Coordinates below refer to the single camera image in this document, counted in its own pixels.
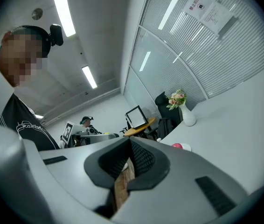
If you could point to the white paper sign red print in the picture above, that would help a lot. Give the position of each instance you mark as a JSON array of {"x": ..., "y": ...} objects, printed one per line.
[{"x": 196, "y": 4}]

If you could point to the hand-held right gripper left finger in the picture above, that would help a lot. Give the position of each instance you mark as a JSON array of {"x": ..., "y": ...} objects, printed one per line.
[{"x": 71, "y": 171}]

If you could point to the round metal ceiling fixture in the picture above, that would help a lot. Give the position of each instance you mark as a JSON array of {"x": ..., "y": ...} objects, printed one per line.
[{"x": 37, "y": 14}]

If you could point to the long ceiling light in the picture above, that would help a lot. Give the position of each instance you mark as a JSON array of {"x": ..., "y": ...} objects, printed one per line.
[
  {"x": 63, "y": 8},
  {"x": 89, "y": 76}
]

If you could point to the pink flower bouquet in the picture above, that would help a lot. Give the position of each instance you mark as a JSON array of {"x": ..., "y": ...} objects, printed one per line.
[{"x": 176, "y": 99}]

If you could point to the white plate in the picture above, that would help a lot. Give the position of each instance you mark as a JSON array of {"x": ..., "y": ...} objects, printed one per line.
[{"x": 187, "y": 146}]

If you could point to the person's head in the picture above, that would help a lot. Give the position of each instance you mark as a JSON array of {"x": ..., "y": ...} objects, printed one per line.
[{"x": 20, "y": 55}]

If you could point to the red apple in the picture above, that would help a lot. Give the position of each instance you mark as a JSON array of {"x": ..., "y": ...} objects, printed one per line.
[{"x": 176, "y": 145}]

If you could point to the white paper notice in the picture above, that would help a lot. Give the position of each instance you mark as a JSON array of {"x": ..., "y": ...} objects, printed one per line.
[{"x": 216, "y": 16}]

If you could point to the black head-mounted camera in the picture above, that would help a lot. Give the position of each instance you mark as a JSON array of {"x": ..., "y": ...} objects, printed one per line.
[{"x": 56, "y": 35}]

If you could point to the white ribbed vase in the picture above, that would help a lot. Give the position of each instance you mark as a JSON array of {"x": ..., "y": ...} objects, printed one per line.
[{"x": 188, "y": 116}]

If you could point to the person's black printed t-shirt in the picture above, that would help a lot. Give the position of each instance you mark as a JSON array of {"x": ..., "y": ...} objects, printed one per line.
[{"x": 22, "y": 125}]

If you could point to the black high-back office chair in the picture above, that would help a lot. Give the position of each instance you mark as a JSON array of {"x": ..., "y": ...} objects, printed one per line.
[{"x": 167, "y": 106}]

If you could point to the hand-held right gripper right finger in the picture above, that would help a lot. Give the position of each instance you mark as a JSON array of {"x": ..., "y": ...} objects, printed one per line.
[{"x": 169, "y": 195}]

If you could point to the black chair with jacket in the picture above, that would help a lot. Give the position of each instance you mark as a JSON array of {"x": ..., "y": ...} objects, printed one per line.
[{"x": 164, "y": 127}]

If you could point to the round wooden table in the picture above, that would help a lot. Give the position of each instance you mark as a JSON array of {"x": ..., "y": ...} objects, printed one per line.
[{"x": 143, "y": 126}]

